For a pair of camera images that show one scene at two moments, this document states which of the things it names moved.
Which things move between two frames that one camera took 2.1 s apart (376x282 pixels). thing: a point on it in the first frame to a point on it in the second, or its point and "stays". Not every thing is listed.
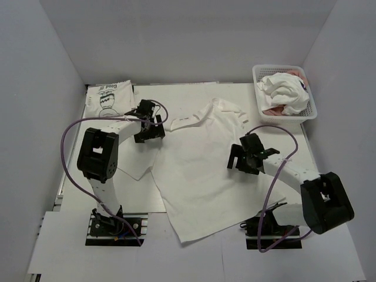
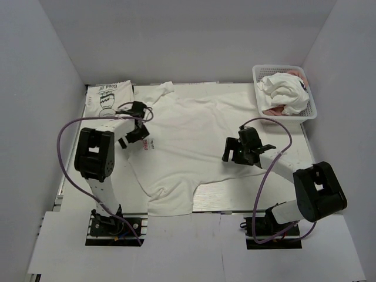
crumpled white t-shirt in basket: (282, 89) stays
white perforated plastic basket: (284, 94) stays
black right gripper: (237, 151) to (232, 144)
